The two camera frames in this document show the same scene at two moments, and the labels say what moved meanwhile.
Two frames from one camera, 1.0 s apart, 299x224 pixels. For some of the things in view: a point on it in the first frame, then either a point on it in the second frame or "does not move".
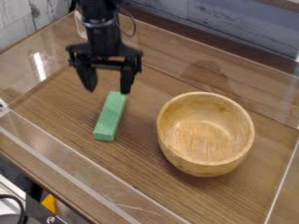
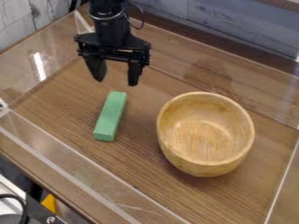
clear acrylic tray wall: [44, 165] does not move
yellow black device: [48, 214] does not move
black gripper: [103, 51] -> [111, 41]
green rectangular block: [110, 115] does not move
